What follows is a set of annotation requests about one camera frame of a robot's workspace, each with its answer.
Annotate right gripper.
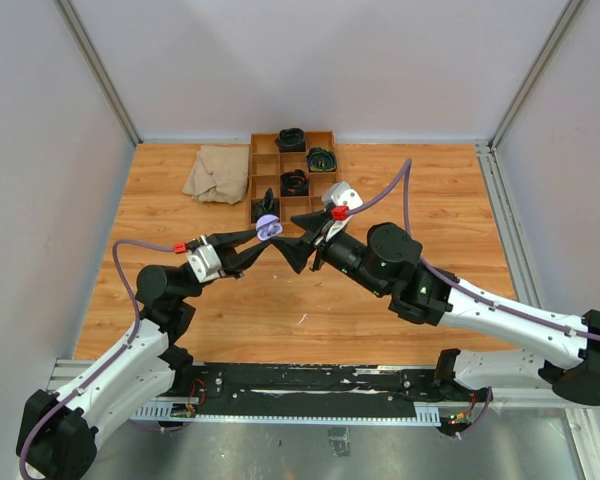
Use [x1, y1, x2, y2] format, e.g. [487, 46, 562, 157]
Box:
[270, 208, 387, 297]

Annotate purple earbud case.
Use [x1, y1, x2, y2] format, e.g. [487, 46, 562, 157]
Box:
[255, 214, 283, 242]

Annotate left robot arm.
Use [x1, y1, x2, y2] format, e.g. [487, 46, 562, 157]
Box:
[16, 230, 270, 479]

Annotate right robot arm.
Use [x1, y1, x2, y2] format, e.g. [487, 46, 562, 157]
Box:
[272, 212, 600, 406]

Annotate dark floral folded tie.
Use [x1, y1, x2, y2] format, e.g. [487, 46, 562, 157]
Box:
[250, 188, 280, 223]

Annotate black orange rolled tie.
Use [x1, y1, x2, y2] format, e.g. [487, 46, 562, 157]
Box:
[280, 169, 309, 197]

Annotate wooden compartment tray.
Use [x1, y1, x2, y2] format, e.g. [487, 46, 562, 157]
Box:
[247, 131, 341, 236]

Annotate beige folded cloth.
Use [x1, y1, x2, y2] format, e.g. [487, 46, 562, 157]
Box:
[182, 145, 249, 205]

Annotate blue yellow rolled tie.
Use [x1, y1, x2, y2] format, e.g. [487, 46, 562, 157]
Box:
[306, 147, 337, 173]

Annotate black rolled tie top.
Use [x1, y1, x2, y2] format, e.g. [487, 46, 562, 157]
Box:
[275, 128, 306, 153]

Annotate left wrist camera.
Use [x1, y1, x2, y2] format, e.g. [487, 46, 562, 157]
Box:
[185, 237, 222, 284]

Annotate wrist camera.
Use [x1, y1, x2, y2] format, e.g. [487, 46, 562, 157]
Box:
[185, 237, 222, 284]
[322, 181, 363, 241]

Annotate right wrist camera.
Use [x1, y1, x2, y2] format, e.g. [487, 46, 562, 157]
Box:
[322, 181, 363, 241]

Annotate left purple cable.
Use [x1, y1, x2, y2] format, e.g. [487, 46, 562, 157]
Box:
[17, 238, 189, 479]

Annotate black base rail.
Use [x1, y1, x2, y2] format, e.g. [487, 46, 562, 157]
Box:
[169, 363, 487, 420]

